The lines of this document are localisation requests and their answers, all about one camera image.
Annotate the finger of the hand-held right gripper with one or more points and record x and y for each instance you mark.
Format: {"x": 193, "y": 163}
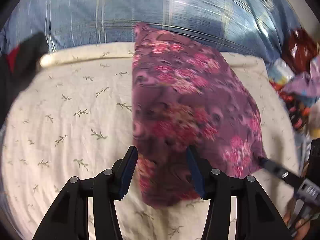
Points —
{"x": 277, "y": 170}

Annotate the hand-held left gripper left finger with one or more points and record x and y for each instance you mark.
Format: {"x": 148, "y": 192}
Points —
{"x": 128, "y": 175}

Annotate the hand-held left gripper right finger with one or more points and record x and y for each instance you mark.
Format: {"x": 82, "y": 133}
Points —
{"x": 196, "y": 175}

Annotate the purple floral garment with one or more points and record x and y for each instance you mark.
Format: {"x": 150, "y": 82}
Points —
{"x": 187, "y": 105}

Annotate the person's right hand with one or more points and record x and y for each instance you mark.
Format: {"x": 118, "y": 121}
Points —
{"x": 298, "y": 226}

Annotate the cream leaf-print blanket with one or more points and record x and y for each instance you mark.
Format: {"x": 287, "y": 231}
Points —
{"x": 70, "y": 100}

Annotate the light blue printed cloth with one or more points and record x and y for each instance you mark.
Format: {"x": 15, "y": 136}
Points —
{"x": 281, "y": 71}

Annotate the brown-red cloth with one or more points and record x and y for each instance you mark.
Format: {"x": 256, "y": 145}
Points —
{"x": 301, "y": 47}

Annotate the dark cloth with red patch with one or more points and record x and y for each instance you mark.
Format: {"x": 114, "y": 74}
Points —
{"x": 20, "y": 77}

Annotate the blue plaid bedsheet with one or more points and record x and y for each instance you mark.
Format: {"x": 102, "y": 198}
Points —
{"x": 150, "y": 10}

